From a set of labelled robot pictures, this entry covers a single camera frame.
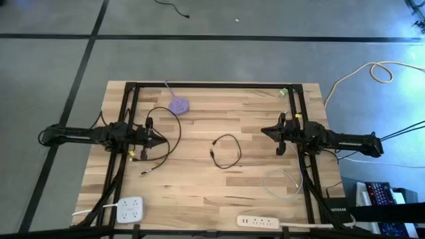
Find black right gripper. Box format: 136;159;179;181
261;112;301;156

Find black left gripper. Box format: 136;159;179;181
134;117;168;161

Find long black USB cable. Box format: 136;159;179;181
131;106;183;175

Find short black USB cable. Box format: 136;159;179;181
209;133;242;170

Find purple round power strip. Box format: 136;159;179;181
163;79;191;116

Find white braided USB cable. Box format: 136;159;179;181
260;141;305;200

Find white square power strip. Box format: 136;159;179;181
71;197;145;224

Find white long power strip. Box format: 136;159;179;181
236;214;356;230

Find black Netgear box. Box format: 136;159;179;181
323;197;353;225

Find black backlit keyboard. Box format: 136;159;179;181
365;181;398;206

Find black stand legs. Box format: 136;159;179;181
404;0;425;33

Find black aluminium table frame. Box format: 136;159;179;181
71;81;353;239

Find white floor cable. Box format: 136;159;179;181
341;157;425;169

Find cream floor cable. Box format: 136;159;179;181
323;61;425;109

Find black floor cable with plug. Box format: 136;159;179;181
154;0;191;19

